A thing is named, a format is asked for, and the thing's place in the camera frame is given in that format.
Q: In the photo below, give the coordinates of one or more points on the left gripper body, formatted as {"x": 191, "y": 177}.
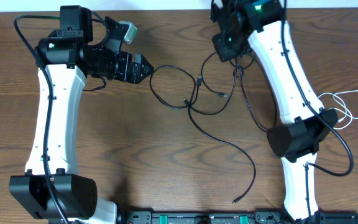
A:
{"x": 121, "y": 64}

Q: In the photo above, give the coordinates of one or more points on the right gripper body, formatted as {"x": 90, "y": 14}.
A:
{"x": 229, "y": 45}

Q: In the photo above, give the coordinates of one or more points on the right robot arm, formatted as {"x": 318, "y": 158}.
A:
{"x": 261, "y": 27}

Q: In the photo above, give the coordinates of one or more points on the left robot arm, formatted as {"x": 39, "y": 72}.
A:
{"x": 84, "y": 45}

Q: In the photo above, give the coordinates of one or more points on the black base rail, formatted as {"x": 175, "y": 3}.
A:
{"x": 261, "y": 217}

